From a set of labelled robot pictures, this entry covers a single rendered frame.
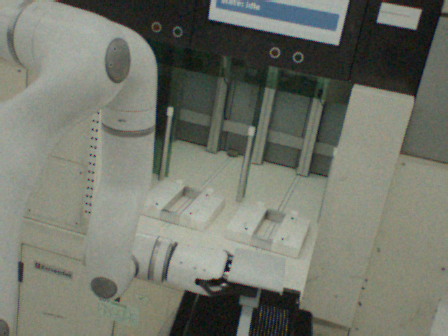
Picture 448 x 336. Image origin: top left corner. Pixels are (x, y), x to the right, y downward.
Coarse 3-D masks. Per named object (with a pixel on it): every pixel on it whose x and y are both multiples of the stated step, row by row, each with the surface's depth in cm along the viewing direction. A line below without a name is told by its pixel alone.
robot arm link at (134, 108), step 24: (0, 0) 81; (24, 0) 80; (0, 24) 80; (0, 48) 81; (144, 48) 93; (144, 72) 93; (120, 96) 94; (144, 96) 95; (120, 120) 96; (144, 120) 97
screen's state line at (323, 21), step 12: (228, 0) 124; (240, 0) 124; (252, 0) 123; (264, 0) 122; (240, 12) 124; (252, 12) 124; (264, 12) 123; (276, 12) 122; (288, 12) 122; (300, 12) 121; (312, 12) 120; (324, 12) 120; (300, 24) 122; (312, 24) 121; (324, 24) 120; (336, 24) 120
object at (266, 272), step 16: (240, 256) 112; (256, 256) 113; (272, 256) 114; (240, 272) 107; (256, 272) 108; (272, 272) 109; (272, 288) 104; (288, 288) 123; (208, 304) 125; (224, 304) 124; (240, 304) 111; (256, 304) 110; (272, 304) 123; (288, 304) 123; (192, 320) 112; (208, 320) 126; (224, 320) 125; (240, 320) 106; (256, 320) 125; (288, 320) 124
